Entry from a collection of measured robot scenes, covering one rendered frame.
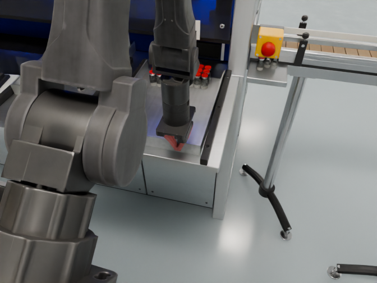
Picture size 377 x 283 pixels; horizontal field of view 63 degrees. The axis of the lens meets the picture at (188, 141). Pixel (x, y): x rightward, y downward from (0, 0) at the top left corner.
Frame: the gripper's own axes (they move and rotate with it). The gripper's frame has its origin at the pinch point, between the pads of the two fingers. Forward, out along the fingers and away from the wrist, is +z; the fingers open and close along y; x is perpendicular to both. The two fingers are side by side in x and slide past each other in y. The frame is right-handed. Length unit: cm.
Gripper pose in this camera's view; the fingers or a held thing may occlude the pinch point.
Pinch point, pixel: (177, 147)
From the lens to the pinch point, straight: 73.7
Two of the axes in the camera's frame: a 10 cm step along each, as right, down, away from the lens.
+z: 0.0, 7.2, 7.0
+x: -9.7, -1.7, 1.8
